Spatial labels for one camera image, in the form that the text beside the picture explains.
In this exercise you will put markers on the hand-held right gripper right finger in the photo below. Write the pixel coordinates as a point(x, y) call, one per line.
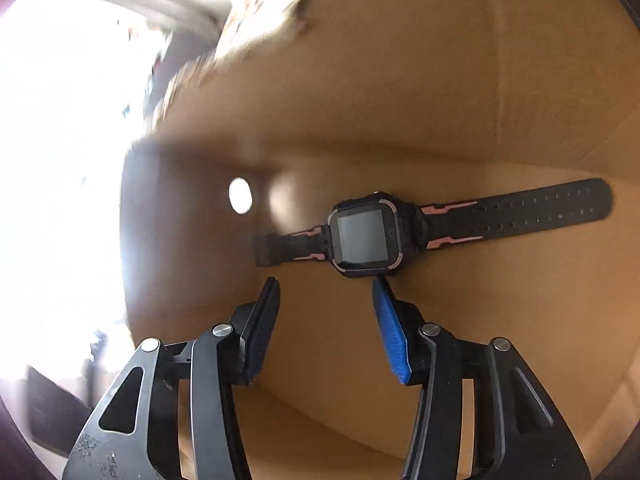
point(392, 330)

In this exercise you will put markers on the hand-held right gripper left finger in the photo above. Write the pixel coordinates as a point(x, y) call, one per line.
point(260, 340)

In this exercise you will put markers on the black pink smartwatch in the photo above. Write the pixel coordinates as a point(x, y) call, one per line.
point(360, 232)

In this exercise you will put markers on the brown cardboard box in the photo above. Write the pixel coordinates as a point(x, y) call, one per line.
point(450, 110)

